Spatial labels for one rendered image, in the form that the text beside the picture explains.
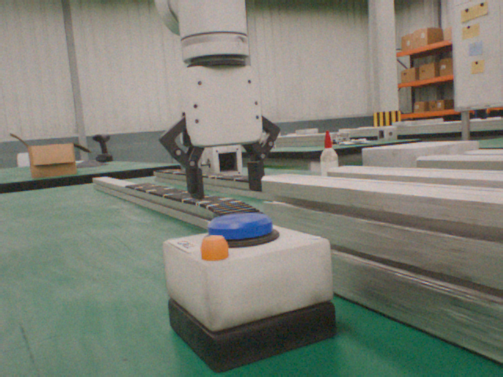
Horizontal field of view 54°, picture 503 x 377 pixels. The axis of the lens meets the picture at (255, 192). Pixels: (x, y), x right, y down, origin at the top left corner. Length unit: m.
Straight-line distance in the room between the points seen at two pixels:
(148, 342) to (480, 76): 3.63
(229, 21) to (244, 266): 0.40
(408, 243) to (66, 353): 0.22
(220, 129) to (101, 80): 11.09
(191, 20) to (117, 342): 0.40
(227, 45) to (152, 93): 11.29
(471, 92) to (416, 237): 3.60
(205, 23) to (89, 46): 11.15
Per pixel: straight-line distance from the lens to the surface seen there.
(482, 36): 3.86
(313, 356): 0.28
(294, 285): 0.28
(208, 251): 0.26
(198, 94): 0.60
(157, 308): 0.38
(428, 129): 5.06
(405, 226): 0.30
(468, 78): 3.91
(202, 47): 0.61
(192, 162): 0.61
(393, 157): 0.58
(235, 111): 0.62
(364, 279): 0.34
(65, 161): 2.52
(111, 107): 11.63
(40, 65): 11.53
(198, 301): 0.27
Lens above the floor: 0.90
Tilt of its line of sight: 7 degrees down
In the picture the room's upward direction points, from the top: 5 degrees counter-clockwise
